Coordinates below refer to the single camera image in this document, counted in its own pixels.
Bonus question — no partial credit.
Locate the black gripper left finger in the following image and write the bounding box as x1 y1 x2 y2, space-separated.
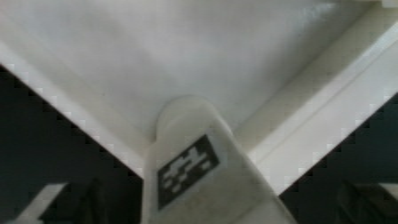
14 179 110 224

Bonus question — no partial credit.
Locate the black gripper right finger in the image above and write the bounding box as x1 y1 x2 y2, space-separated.
334 181 398 224

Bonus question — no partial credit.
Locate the white table leg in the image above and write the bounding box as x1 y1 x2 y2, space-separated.
142 96 296 224

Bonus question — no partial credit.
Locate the white square tabletop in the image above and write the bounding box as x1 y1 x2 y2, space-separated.
0 0 398 191

